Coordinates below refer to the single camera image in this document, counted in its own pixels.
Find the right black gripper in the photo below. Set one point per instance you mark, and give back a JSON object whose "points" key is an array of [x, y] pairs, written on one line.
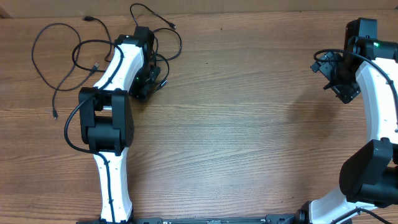
{"points": [[349, 92]]}

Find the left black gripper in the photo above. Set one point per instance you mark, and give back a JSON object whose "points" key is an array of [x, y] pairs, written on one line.
{"points": [[140, 91]]}

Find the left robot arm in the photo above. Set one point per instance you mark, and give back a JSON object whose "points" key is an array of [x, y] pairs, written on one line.
{"points": [[106, 121]]}

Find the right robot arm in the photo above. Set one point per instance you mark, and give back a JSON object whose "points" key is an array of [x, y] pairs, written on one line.
{"points": [[365, 66]]}

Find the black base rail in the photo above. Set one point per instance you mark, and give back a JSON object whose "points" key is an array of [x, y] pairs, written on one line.
{"points": [[202, 220]]}

